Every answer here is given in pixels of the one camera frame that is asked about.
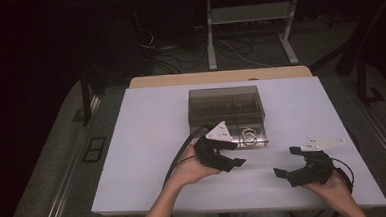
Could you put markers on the smoky transparent jewellery box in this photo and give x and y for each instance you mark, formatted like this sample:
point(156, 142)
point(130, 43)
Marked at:
point(225, 101)

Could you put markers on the white table board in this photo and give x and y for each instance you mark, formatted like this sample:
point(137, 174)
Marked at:
point(141, 124)

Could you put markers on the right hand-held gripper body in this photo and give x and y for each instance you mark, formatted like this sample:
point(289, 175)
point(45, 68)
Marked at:
point(314, 172)

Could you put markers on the person's left hand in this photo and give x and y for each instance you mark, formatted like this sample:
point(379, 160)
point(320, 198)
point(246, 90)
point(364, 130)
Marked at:
point(191, 170)

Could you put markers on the person's right hand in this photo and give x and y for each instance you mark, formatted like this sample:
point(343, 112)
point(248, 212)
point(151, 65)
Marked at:
point(332, 189)

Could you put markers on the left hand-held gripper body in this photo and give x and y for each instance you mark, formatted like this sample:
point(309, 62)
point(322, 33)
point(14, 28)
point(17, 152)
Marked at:
point(210, 154)

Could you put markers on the white metal stand frame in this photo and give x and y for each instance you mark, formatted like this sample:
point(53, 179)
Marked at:
point(249, 12)

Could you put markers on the black metal stand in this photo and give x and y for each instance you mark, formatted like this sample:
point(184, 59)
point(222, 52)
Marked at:
point(363, 86)
point(86, 100)

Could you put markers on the metal floor rail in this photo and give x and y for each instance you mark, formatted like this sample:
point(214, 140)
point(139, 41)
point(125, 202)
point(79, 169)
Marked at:
point(383, 138)
point(67, 175)

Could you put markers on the smoky transparent box drawer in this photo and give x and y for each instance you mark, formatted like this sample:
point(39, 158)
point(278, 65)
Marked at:
point(249, 145)

